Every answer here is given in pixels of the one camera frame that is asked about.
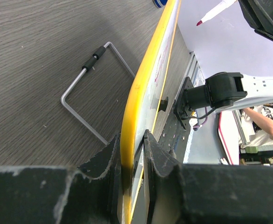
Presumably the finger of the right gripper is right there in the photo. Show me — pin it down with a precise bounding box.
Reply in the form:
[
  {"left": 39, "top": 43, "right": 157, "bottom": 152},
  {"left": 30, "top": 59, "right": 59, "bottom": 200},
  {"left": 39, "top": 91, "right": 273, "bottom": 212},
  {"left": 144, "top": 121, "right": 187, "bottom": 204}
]
[{"left": 239, "top": 0, "right": 273, "bottom": 42}]

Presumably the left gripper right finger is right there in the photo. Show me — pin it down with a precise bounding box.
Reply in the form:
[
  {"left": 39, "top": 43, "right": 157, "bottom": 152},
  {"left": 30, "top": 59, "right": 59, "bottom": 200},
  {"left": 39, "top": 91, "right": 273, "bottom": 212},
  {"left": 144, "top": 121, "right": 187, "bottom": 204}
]
[{"left": 143, "top": 131, "right": 273, "bottom": 224}]

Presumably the white cable duct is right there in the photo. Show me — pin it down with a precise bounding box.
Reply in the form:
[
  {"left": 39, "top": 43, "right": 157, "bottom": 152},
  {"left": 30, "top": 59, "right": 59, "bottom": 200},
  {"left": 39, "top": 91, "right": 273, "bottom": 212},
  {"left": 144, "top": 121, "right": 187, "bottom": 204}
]
[{"left": 183, "top": 129, "right": 194, "bottom": 164}]

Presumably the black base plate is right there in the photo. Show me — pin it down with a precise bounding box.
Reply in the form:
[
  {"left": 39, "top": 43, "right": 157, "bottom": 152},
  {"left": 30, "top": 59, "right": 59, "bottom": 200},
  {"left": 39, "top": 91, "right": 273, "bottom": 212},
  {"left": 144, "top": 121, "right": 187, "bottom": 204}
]
[{"left": 158, "top": 112, "right": 193, "bottom": 163}]

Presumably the pink capped marker pen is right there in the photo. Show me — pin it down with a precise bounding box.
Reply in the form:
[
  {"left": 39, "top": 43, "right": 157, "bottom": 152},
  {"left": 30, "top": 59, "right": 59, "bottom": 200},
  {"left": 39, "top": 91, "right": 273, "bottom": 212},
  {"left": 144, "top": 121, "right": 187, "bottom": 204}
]
[{"left": 196, "top": 0, "right": 237, "bottom": 26}]

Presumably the metal wire whiteboard stand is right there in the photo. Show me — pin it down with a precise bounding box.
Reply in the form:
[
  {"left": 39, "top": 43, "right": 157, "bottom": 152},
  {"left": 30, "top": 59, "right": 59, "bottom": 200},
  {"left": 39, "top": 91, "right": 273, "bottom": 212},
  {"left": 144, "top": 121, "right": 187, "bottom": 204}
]
[{"left": 60, "top": 42, "right": 135, "bottom": 145}]

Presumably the person in background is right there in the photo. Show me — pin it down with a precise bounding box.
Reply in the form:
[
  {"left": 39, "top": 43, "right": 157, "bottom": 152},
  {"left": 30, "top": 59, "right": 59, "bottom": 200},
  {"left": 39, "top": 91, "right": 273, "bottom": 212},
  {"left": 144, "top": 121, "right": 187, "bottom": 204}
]
[{"left": 239, "top": 106, "right": 273, "bottom": 149}]

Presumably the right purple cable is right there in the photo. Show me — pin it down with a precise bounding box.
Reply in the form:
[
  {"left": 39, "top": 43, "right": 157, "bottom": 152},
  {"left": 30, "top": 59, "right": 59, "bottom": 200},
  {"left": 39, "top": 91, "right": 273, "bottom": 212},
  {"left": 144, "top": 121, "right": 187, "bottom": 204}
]
[{"left": 192, "top": 114, "right": 209, "bottom": 130}]

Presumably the energy drink can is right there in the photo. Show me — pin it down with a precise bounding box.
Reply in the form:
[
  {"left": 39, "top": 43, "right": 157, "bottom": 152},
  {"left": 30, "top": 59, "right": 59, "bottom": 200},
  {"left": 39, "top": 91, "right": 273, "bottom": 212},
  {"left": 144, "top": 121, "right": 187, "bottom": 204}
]
[{"left": 153, "top": 0, "right": 167, "bottom": 8}]

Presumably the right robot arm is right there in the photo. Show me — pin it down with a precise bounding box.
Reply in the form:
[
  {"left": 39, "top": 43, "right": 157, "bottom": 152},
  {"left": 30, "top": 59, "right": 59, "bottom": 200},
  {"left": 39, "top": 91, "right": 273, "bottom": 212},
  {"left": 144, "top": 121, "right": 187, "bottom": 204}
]
[{"left": 174, "top": 0, "right": 273, "bottom": 127}]

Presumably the right whiteboard foot clip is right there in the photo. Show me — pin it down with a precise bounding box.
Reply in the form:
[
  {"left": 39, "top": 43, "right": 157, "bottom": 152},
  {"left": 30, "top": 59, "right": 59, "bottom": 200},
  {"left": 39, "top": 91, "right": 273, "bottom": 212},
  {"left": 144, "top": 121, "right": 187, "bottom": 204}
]
[{"left": 152, "top": 97, "right": 169, "bottom": 112}]

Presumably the yellow framed whiteboard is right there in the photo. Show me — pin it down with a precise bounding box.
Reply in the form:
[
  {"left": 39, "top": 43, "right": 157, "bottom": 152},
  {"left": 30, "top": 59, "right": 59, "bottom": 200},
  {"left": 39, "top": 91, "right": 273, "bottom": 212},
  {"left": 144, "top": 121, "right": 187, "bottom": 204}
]
[{"left": 120, "top": 0, "right": 181, "bottom": 224}]

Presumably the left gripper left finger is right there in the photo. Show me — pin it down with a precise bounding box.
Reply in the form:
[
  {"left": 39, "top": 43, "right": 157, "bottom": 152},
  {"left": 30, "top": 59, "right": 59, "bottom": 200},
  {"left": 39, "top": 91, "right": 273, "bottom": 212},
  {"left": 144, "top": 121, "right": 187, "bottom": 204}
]
[{"left": 0, "top": 135, "right": 122, "bottom": 224}]

